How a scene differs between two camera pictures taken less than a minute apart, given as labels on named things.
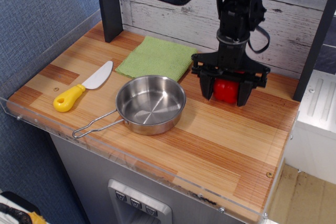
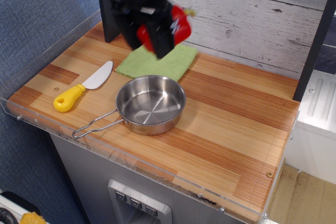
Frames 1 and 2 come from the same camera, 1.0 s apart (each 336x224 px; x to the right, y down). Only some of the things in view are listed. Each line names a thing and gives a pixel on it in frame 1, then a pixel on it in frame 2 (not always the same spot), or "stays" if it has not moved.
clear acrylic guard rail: x=120 y=160 stays
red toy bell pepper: x=226 y=90 -> x=181 y=29
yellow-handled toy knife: x=93 y=80 stays
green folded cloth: x=154 y=56 stays
